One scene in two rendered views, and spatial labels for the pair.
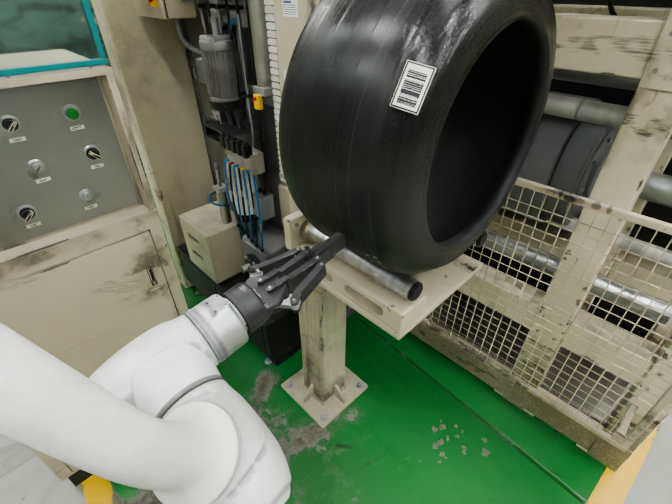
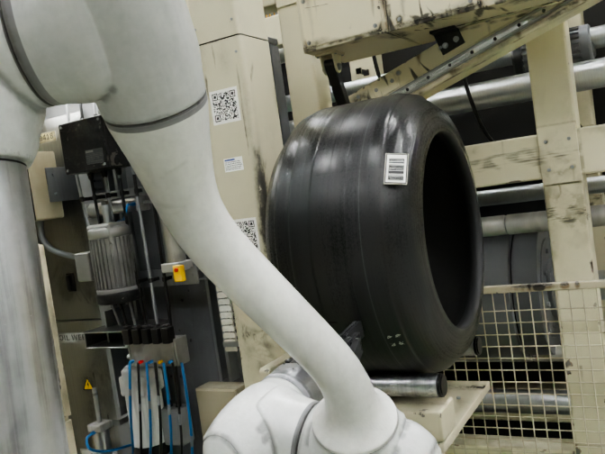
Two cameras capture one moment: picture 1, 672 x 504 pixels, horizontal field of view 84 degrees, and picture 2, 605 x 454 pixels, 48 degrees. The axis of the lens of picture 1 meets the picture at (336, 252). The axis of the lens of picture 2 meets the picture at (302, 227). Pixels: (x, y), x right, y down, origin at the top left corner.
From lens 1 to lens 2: 0.69 m
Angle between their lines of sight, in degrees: 36
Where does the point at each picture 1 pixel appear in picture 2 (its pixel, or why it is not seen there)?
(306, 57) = (293, 176)
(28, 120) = not seen: outside the picture
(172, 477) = (368, 386)
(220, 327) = (303, 378)
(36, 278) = not seen: outside the picture
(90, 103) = not seen: hidden behind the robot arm
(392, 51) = (372, 151)
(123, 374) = (248, 408)
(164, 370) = (284, 398)
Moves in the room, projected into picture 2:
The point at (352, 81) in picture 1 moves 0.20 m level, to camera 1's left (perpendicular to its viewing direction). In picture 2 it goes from (346, 177) to (235, 193)
